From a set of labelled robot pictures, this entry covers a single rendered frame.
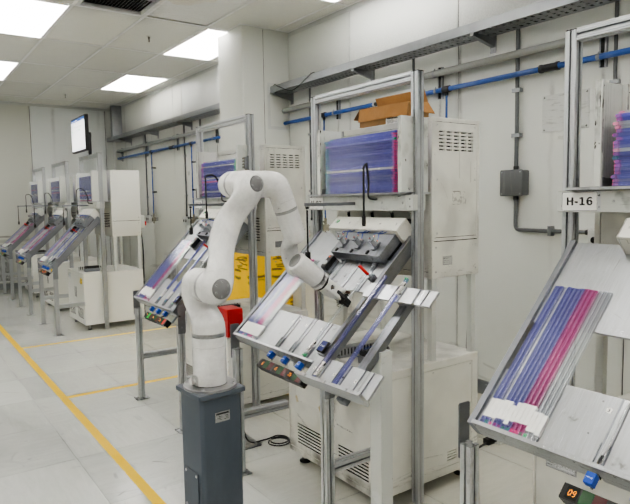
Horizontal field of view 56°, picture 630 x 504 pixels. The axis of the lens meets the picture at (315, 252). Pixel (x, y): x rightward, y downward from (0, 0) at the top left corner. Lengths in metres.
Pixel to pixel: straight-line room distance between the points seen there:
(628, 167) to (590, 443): 0.81
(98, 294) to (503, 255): 4.40
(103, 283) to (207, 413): 4.78
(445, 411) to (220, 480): 1.16
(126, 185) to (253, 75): 1.98
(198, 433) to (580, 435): 1.23
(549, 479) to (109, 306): 5.52
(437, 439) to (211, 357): 1.25
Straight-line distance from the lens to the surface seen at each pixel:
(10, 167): 10.81
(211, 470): 2.25
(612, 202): 2.04
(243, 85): 5.83
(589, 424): 1.71
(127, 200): 6.90
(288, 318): 2.73
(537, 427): 1.74
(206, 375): 2.17
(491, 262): 4.19
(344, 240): 2.77
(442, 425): 2.95
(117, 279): 6.90
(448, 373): 2.90
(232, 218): 2.14
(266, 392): 4.04
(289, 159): 3.96
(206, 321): 2.13
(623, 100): 2.18
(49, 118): 10.99
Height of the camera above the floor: 1.36
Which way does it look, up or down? 5 degrees down
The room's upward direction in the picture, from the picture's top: 1 degrees counter-clockwise
